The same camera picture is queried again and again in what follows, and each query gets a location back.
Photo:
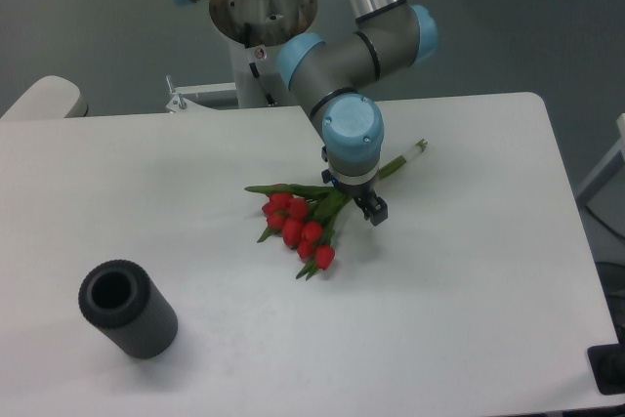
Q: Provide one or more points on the white chair armrest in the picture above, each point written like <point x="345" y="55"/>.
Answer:
<point x="51" y="97"/>

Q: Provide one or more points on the red tulip bouquet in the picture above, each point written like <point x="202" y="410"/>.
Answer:
<point x="304" y="217"/>

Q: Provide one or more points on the dark grey ribbed vase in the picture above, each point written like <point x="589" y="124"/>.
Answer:
<point x="120" y="300"/>

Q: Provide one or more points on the black device at table edge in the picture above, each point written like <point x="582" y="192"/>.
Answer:
<point x="607" y="363"/>

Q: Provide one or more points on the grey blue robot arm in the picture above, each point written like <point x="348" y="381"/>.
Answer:
<point x="278" y="60"/>

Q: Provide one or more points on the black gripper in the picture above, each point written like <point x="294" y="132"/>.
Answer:
<point x="373" y="207"/>

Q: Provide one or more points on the white furniture at right edge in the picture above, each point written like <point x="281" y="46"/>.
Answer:
<point x="607" y="167"/>

